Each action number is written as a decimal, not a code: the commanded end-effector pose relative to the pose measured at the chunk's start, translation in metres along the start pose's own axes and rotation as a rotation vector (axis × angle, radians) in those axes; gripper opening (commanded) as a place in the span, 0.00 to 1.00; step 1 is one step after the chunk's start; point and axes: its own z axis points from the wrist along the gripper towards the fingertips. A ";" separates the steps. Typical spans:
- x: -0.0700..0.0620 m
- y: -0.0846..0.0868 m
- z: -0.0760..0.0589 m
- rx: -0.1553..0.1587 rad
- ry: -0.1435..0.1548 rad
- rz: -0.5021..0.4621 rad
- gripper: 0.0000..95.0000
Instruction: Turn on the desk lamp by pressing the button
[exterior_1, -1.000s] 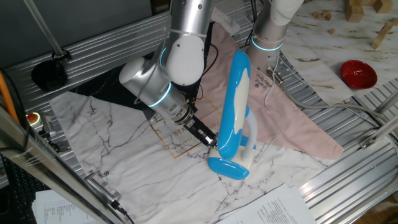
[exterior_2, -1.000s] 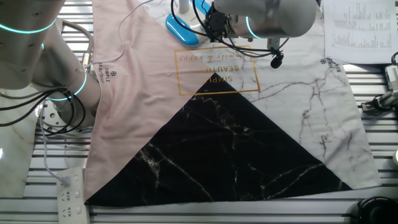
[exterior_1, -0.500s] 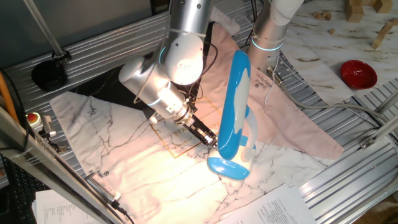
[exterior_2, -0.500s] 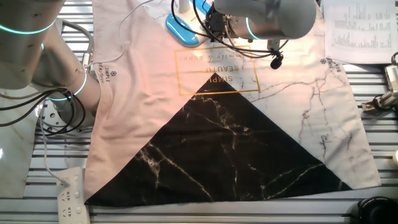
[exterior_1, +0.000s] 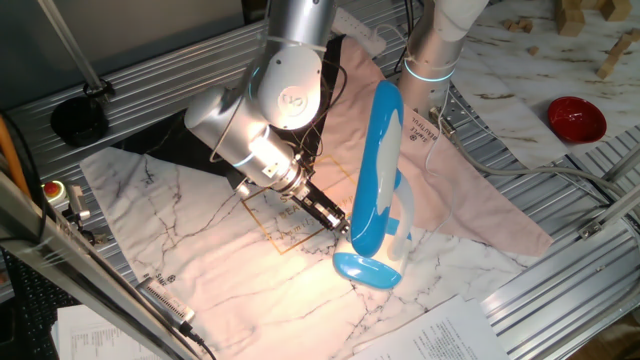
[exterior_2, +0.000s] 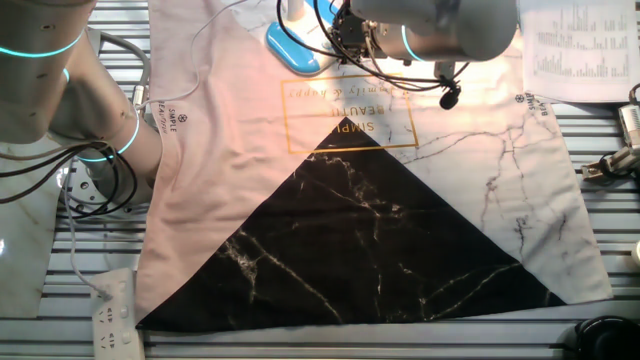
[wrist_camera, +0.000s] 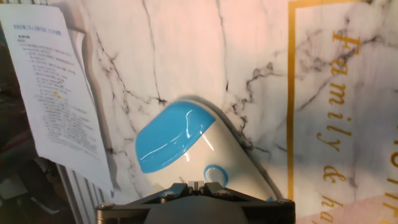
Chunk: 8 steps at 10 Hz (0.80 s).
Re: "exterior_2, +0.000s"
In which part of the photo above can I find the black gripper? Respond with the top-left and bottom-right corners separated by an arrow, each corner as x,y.
329,10 -> 384,61

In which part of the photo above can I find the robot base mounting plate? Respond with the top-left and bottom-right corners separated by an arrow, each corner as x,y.
54,159 -> 151,221

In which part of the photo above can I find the blue white desk lamp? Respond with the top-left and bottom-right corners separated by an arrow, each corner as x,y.
264,0 -> 351,77

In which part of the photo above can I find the marble pink black tablecloth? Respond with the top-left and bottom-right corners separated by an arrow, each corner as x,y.
133,0 -> 614,334

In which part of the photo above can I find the printed paper sheet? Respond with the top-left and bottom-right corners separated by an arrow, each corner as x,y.
517,0 -> 640,104

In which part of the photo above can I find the white power strip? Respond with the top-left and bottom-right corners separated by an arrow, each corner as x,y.
89,267 -> 146,360

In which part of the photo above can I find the white marble pattern sheet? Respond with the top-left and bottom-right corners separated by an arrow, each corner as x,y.
0,142 -> 69,319

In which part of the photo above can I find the black round stand base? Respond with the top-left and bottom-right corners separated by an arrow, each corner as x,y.
564,314 -> 640,360

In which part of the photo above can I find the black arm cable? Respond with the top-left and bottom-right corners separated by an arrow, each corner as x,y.
312,0 -> 471,94
276,0 -> 451,86

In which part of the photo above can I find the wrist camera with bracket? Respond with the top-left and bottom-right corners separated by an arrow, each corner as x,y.
432,59 -> 463,111

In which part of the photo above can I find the thick grey robot cable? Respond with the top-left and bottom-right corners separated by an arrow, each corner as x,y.
94,30 -> 152,110

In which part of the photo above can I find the silver depth camera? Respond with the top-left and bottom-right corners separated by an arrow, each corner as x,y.
617,102 -> 640,149

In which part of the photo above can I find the black cable coil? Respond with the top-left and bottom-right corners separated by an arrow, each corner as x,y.
0,139 -> 140,219

